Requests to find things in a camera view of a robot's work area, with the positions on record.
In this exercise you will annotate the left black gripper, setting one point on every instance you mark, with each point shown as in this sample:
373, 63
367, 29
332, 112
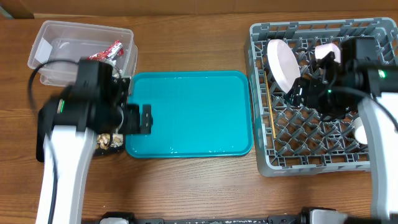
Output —
133, 124

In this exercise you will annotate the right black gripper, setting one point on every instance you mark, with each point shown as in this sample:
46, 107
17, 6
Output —
310, 85

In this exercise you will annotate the white round plate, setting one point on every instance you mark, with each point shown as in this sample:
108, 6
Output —
283, 64

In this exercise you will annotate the wooden chopstick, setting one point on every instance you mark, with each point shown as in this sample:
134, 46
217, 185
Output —
269, 106

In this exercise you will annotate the large white bowl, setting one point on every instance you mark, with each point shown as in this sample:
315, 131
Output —
322, 50

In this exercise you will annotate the white cup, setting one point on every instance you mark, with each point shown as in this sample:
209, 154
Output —
359, 131

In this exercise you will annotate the red foil snack wrapper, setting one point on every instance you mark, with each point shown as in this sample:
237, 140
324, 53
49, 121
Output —
113, 52

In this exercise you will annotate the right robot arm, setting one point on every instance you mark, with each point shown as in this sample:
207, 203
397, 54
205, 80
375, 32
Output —
362, 83

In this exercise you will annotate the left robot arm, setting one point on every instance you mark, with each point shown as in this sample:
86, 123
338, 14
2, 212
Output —
67, 131

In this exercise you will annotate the grey dishwasher rack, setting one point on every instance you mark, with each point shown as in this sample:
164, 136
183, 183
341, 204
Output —
304, 144

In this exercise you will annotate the teal serving tray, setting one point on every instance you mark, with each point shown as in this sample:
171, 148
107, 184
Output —
195, 114

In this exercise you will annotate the food scraps peanuts rice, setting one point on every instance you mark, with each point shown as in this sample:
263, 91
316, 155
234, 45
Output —
109, 141

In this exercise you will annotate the black tray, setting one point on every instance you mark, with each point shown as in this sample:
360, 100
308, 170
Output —
97, 152

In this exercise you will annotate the clear plastic bin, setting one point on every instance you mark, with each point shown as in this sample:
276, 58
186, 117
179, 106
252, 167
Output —
67, 42

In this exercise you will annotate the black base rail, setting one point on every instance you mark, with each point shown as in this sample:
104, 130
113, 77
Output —
307, 215

